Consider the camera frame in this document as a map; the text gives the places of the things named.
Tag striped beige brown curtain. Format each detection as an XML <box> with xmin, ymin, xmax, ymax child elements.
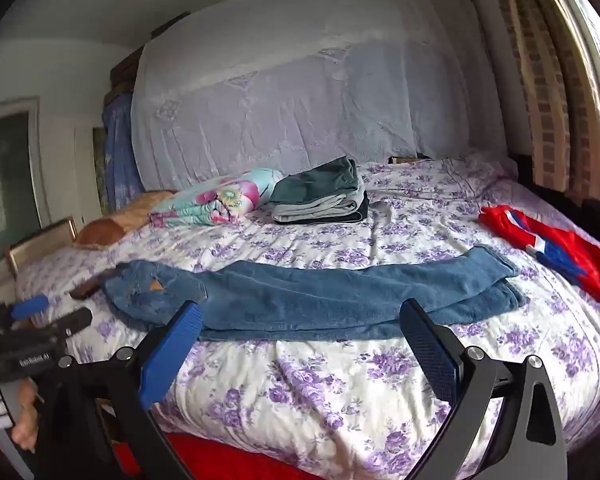
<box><xmin>494</xmin><ymin>0</ymin><xmax>600</xmax><ymax>202</ymax></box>

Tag brown wooden cabinet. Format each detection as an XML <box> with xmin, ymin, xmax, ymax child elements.
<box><xmin>108</xmin><ymin>45</ymin><xmax>147</xmax><ymax>104</ymax></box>

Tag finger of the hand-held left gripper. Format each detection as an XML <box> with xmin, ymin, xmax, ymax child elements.
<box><xmin>12</xmin><ymin>307</ymin><xmax>94</xmax><ymax>342</ymax></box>
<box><xmin>10</xmin><ymin>294</ymin><xmax>51</xmax><ymax>321</ymax></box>

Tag red and blue garment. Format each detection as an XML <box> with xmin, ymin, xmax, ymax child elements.
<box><xmin>478</xmin><ymin>205</ymin><xmax>600</xmax><ymax>307</ymax></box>

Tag white mosquito net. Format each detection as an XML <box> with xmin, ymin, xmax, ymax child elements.
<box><xmin>130</xmin><ymin>0</ymin><xmax>512</xmax><ymax>192</ymax></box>

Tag folded grey garment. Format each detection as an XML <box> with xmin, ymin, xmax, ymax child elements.
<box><xmin>272</xmin><ymin>195</ymin><xmax>361</xmax><ymax>225</ymax></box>

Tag person's left hand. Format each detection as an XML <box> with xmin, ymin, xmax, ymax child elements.
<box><xmin>12</xmin><ymin>379</ymin><xmax>45</xmax><ymax>455</ymax></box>

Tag folded teal pink floral blanket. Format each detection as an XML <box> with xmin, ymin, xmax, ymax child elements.
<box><xmin>149</xmin><ymin>167</ymin><xmax>285</xmax><ymax>229</ymax></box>

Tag folded dark green garment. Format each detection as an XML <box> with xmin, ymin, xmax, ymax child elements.
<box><xmin>269</xmin><ymin>156</ymin><xmax>367</xmax><ymax>207</ymax></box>

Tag orange brown pillow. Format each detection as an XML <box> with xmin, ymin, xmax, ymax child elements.
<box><xmin>74</xmin><ymin>190</ymin><xmax>179</xmax><ymax>250</ymax></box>

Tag red cloth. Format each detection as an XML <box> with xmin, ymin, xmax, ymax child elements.
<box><xmin>114</xmin><ymin>432</ymin><xmax>312</xmax><ymax>480</ymax></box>

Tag blue patterned curtain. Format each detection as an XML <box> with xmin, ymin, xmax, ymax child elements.
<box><xmin>102</xmin><ymin>92</ymin><xmax>144</xmax><ymax>212</ymax></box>

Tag glass panel door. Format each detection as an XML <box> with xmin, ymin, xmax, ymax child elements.
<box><xmin>0</xmin><ymin>100</ymin><xmax>52</xmax><ymax>263</ymax></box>

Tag bed with purple floral sheet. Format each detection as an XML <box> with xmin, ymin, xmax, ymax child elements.
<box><xmin>15</xmin><ymin>157</ymin><xmax>600</xmax><ymax>480</ymax></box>

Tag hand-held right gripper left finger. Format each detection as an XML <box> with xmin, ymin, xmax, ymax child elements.
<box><xmin>35</xmin><ymin>301</ymin><xmax>204</xmax><ymax>480</ymax></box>

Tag blue jeans pants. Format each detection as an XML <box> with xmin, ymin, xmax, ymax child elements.
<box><xmin>102</xmin><ymin>245</ymin><xmax>526</xmax><ymax>344</ymax></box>

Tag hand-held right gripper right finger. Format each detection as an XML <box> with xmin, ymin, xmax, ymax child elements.
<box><xmin>399</xmin><ymin>298</ymin><xmax>568</xmax><ymax>480</ymax></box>

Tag brown leather case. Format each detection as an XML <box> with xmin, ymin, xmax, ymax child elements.
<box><xmin>70</xmin><ymin>269</ymin><xmax>119</xmax><ymax>299</ymax></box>

